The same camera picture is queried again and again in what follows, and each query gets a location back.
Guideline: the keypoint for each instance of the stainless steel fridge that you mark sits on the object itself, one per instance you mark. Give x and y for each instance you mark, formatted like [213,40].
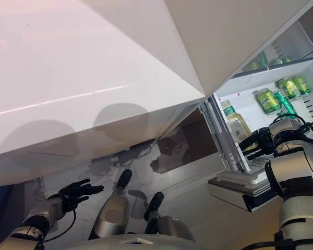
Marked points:
[289,39]

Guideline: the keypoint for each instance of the white fridge drawer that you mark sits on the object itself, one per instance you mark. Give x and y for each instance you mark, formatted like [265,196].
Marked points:
[260,78]

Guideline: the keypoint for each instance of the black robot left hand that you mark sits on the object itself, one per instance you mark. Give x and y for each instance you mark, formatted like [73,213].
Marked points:
[78,192]

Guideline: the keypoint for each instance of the silver robot left leg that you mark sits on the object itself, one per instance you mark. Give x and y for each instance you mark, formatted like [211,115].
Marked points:
[112,213]

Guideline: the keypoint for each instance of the yellow tea bottle white cap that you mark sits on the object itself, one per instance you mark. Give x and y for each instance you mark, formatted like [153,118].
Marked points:
[238,125]

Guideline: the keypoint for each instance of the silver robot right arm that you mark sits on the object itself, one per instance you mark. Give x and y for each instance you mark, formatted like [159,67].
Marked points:
[292,169]

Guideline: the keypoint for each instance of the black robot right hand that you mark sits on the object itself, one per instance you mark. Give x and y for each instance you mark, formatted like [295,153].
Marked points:
[262,142]

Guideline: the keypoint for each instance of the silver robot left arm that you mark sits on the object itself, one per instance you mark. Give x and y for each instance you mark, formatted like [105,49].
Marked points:
[34,221]

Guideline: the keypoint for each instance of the white tall side panel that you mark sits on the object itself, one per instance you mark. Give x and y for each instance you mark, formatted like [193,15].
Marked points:
[211,34]

